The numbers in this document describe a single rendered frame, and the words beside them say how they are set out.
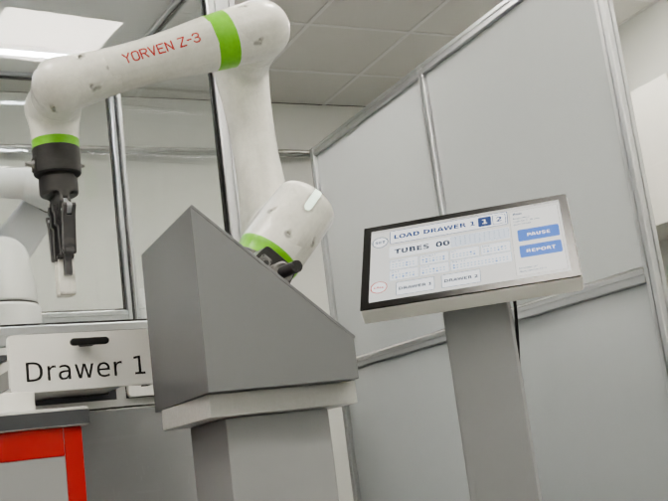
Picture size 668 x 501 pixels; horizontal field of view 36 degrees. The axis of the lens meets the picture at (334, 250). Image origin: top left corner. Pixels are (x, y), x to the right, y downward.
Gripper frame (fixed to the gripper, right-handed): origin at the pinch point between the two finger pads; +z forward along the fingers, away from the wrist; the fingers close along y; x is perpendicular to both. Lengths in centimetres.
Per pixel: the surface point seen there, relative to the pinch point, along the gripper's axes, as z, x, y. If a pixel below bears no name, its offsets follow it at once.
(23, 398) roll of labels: 24.1, -14.4, 20.7
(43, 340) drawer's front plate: 11.7, -4.8, -1.0
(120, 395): 21.0, 18.9, -28.9
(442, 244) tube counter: -8, 96, -6
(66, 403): 21.8, 6.6, -28.8
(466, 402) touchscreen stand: 31, 95, -4
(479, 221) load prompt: -13, 106, -2
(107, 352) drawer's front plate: 14.7, 7.6, -1.0
